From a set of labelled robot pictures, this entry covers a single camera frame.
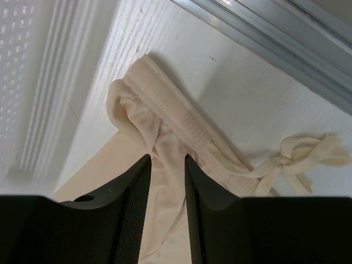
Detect white plastic basket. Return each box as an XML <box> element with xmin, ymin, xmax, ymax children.
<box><xmin>0</xmin><ymin>0</ymin><xmax>122</xmax><ymax>182</ymax></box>

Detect beige trousers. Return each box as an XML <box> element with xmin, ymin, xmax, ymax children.
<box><xmin>53</xmin><ymin>56</ymin><xmax>351</xmax><ymax>263</ymax></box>

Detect aluminium right side rail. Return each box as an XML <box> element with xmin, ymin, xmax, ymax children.
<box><xmin>177</xmin><ymin>1</ymin><xmax>351</xmax><ymax>114</ymax></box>

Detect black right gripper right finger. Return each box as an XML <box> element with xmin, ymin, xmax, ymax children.
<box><xmin>185</xmin><ymin>156</ymin><xmax>351</xmax><ymax>263</ymax></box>

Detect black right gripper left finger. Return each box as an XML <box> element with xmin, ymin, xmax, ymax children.
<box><xmin>1</xmin><ymin>155</ymin><xmax>151</xmax><ymax>263</ymax></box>

